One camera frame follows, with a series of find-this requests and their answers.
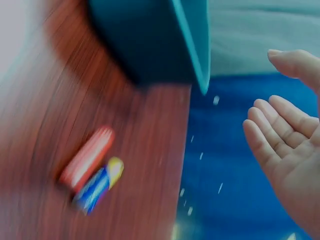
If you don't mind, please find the teal box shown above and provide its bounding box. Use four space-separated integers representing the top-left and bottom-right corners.
88 0 212 96

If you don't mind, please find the person's right hand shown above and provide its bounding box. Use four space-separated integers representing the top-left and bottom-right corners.
242 48 320 240

